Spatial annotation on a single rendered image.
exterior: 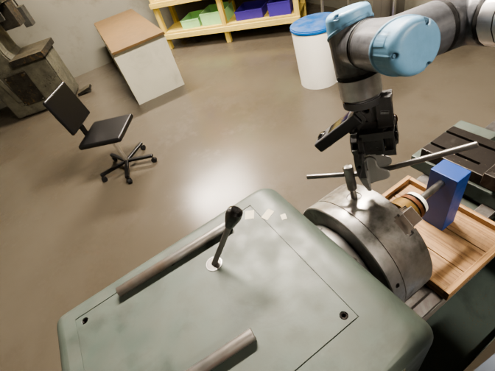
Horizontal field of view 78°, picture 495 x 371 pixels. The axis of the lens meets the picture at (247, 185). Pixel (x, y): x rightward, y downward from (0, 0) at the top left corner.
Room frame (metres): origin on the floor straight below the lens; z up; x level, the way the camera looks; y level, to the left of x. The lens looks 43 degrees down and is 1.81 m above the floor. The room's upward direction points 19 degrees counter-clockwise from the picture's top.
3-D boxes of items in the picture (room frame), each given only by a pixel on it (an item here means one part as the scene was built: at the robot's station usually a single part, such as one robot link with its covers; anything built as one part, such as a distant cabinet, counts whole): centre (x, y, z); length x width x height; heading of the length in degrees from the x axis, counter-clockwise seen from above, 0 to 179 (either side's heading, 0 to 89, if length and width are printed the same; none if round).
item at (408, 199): (0.48, -0.38, 1.08); 0.09 x 0.09 x 0.09; 20
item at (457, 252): (0.52, -0.50, 0.89); 0.36 x 0.30 x 0.04; 20
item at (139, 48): (5.34, 1.01, 0.38); 2.22 x 0.71 x 0.75; 15
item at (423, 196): (0.51, -0.48, 1.08); 0.13 x 0.07 x 0.07; 110
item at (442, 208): (0.54, -0.56, 1.00); 0.08 x 0.06 x 0.23; 20
